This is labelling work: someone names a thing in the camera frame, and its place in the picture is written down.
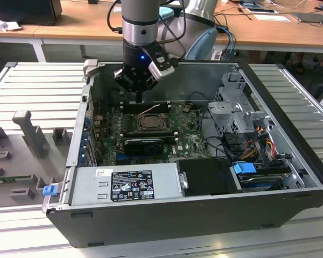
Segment wire locking lever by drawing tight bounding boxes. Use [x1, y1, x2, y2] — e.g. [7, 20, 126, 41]
[141, 104, 162, 114]

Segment metal socket cover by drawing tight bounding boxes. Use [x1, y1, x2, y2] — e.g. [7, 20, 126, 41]
[136, 113, 169, 132]

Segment black RAM slot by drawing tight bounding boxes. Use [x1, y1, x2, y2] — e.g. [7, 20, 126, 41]
[123, 106, 171, 113]
[122, 130, 176, 134]
[123, 102, 170, 108]

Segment CPU socket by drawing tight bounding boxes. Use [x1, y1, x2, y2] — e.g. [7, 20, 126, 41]
[134, 112, 170, 133]

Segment grey case latch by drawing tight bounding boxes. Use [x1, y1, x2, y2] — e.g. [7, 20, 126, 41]
[82, 59, 99, 79]

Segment wooden desk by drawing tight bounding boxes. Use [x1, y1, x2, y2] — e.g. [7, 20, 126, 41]
[0, 0, 124, 63]
[214, 0, 323, 54]

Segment green motherboard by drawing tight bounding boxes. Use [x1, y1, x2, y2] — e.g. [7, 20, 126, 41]
[93, 103, 228, 167]

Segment black graphics card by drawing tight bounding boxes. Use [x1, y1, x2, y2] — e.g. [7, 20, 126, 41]
[123, 138, 165, 156]

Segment silver metal drive cage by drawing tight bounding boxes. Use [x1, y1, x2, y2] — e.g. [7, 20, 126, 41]
[206, 71, 272, 137]

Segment black box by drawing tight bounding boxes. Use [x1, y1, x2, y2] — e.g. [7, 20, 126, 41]
[0, 0, 63, 26]

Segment crumpled white paper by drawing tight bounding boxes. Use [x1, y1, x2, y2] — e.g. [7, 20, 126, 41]
[0, 15, 23, 33]

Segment flat tablet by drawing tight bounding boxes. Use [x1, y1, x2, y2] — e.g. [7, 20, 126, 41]
[245, 7, 276, 14]

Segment silver power supply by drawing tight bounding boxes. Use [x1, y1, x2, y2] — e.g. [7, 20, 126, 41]
[69, 162, 184, 207]

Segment black plastic shroud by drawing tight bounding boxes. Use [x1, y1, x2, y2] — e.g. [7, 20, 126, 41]
[175, 158, 244, 197]

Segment white paper sheet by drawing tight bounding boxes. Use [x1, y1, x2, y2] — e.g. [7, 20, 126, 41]
[252, 13, 292, 23]

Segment grey parts rack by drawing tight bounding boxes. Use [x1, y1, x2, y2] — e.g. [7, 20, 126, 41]
[0, 109, 76, 212]

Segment blue case latch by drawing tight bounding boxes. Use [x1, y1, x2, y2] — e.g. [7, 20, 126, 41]
[43, 185, 57, 197]

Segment blue disk carrier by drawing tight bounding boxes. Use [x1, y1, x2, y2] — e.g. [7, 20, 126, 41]
[233, 162, 257, 178]

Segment black and grey PC case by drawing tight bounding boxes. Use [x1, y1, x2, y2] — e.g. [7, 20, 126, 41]
[41, 60, 323, 249]

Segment green RAM stick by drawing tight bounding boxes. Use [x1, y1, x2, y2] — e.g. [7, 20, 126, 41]
[0, 174, 34, 186]

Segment hard disk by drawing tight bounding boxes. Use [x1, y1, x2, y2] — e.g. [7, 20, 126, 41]
[238, 174, 290, 193]

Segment black folder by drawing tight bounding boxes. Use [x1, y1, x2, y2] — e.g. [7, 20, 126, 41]
[290, 11, 323, 25]

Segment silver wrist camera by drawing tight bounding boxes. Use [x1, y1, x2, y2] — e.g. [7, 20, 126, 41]
[148, 55, 176, 81]

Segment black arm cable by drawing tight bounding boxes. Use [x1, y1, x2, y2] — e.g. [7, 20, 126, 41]
[107, 0, 124, 34]

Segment thin looped black cable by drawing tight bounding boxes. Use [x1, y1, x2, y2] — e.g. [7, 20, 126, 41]
[189, 92, 208, 104]

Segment blue cable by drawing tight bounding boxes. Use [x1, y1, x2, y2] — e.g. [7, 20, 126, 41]
[216, 25, 237, 61]

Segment coloured power wires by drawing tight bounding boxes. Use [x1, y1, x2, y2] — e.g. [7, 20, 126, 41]
[241, 126, 277, 162]

